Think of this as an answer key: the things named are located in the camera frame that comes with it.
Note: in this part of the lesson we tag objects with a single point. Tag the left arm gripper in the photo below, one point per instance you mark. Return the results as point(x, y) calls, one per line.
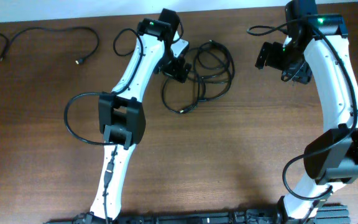
point(176, 71)

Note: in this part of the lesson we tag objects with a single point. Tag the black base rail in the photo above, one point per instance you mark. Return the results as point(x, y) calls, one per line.
point(228, 215)

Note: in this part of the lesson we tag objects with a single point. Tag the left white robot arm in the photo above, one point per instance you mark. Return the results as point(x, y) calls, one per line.
point(122, 122)

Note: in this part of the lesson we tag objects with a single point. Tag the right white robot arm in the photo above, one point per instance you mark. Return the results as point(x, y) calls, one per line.
point(317, 48)

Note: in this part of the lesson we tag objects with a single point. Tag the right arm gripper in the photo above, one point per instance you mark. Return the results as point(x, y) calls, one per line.
point(300, 74)

